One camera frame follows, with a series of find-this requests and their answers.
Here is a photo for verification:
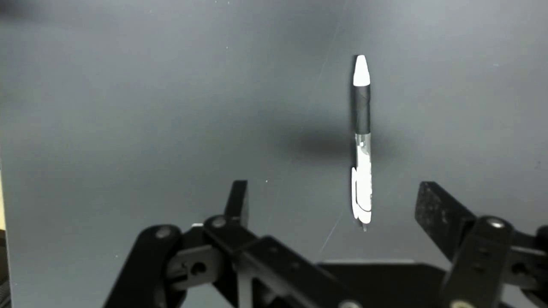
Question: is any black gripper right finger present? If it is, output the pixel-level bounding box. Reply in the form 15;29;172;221
414;180;548;308

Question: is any black and white pen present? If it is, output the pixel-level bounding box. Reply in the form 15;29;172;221
347;53;374;233

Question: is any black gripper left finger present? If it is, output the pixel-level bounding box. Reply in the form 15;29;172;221
100;180;366;308

